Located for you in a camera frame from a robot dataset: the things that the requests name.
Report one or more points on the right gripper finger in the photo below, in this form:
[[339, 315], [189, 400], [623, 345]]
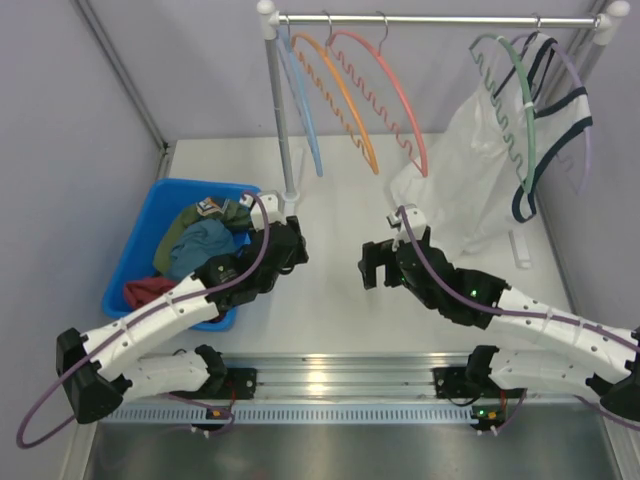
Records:
[[368, 270], [375, 254]]

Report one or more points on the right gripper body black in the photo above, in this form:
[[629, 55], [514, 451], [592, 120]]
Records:
[[431, 299]]

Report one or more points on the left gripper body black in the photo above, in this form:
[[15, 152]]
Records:
[[292, 242]]

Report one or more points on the teal tank top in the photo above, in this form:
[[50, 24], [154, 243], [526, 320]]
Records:
[[196, 245]]

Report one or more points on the pink hanger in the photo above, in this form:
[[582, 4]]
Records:
[[416, 148]]

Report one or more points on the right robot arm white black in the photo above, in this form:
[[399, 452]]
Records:
[[590, 361]]

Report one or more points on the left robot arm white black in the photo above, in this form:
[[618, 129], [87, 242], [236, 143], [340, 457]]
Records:
[[107, 367]]

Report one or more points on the white navy-trimmed tank top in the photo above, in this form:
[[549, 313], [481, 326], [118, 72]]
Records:
[[472, 194]]

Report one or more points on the light blue hanger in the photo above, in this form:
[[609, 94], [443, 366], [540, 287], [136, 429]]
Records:
[[297, 88]]

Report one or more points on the green hanger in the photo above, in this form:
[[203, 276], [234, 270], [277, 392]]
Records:
[[525, 169]]

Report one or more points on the purple hanger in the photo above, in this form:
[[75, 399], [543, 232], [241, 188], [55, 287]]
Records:
[[561, 121]]

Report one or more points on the olive green garment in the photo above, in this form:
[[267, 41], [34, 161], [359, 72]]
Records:
[[234, 216]]

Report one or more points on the blue plastic bin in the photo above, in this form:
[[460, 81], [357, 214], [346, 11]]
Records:
[[164, 202]]

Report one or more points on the dark red garment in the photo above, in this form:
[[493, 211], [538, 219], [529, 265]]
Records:
[[141, 292]]

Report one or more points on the clothes rack metal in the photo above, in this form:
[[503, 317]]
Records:
[[604, 24]]

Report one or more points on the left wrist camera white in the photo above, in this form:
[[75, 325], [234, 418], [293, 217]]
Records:
[[265, 207]]

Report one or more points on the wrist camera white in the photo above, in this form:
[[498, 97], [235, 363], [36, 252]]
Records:
[[412, 220], [265, 207]]

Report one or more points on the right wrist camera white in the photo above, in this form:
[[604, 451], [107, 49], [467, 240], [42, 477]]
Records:
[[412, 220]]

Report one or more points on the aluminium mounting rail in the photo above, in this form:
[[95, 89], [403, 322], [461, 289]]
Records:
[[408, 377]]

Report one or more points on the slotted cable duct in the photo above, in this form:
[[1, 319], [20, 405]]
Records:
[[299, 414]]

